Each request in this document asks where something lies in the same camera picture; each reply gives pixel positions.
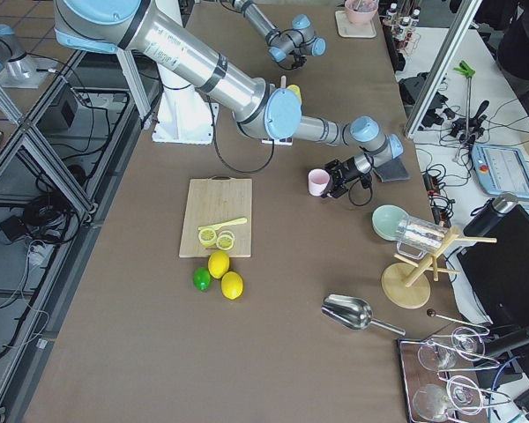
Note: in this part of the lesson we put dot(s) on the yellow lemon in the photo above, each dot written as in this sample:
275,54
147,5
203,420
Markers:
218,264
232,285

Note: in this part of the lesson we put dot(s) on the green lime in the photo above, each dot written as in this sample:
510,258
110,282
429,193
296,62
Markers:
202,278

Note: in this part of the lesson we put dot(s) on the pink bowl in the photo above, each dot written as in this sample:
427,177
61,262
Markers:
360,12

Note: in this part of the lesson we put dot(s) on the bamboo cutting board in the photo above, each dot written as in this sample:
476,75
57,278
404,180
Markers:
213,201

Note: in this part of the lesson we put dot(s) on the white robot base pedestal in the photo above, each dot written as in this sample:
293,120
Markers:
183,116

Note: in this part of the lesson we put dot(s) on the wine glass rack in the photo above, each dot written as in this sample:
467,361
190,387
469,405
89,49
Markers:
414,376

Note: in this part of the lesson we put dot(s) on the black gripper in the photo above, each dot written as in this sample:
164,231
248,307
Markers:
346,171

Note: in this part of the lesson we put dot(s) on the pink cup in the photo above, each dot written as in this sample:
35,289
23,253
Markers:
318,180

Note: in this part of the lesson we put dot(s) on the wooden mug tree stand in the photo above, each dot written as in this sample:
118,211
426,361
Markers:
405,283

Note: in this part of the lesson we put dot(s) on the white tray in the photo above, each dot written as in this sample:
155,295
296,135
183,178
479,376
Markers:
346,29

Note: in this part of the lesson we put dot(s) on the teach pendant tablet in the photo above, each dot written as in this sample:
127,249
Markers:
501,169

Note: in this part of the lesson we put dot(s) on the black monitor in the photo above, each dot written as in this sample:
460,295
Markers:
499,272

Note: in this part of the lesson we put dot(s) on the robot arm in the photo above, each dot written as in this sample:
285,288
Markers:
260,109
288,48

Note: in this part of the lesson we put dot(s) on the lemon slice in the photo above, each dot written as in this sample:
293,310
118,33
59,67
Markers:
225,240
207,237

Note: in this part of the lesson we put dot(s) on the yellow plastic knife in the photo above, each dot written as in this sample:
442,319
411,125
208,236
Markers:
231,222

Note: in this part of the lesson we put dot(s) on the shiny metal scoop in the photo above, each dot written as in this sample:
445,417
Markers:
354,313

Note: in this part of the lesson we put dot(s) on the clear glass jug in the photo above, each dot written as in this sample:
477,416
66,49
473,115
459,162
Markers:
417,237

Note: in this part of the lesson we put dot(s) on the green bowl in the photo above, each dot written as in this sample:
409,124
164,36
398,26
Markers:
385,220

